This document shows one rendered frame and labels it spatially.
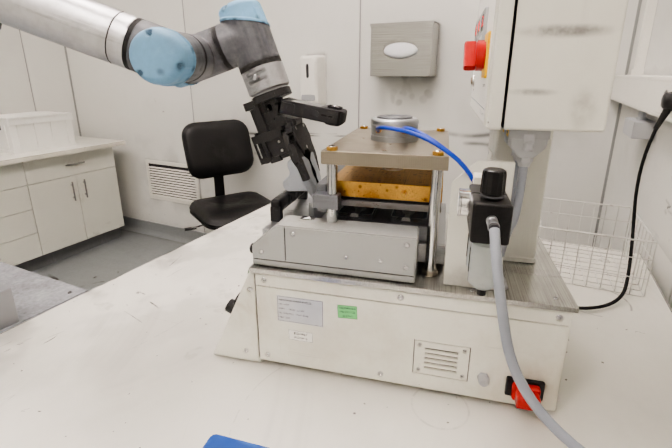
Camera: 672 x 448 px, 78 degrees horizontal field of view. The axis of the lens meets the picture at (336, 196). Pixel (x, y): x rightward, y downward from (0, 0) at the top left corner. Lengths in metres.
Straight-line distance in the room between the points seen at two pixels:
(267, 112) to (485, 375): 0.54
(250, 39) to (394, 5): 1.58
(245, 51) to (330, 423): 0.58
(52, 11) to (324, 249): 0.49
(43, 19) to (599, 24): 0.68
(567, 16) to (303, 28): 2.01
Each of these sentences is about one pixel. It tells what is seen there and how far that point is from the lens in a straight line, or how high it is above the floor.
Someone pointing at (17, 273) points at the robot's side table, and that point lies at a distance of 1.28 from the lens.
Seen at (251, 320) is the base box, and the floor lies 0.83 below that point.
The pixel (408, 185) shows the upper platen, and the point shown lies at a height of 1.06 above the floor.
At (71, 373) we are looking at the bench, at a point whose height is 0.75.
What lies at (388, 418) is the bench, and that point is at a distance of 0.67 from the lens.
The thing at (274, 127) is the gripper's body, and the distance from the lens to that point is 0.75.
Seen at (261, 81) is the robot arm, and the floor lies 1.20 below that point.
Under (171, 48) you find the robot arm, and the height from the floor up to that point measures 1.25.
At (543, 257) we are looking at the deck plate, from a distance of 0.76.
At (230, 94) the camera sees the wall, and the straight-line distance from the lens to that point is 2.76.
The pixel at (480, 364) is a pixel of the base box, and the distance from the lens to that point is 0.67.
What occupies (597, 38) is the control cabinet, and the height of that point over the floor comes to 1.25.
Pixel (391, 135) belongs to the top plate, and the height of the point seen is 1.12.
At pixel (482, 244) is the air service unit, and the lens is 0.48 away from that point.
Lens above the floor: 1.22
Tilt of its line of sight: 17 degrees down
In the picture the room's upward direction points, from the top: straight up
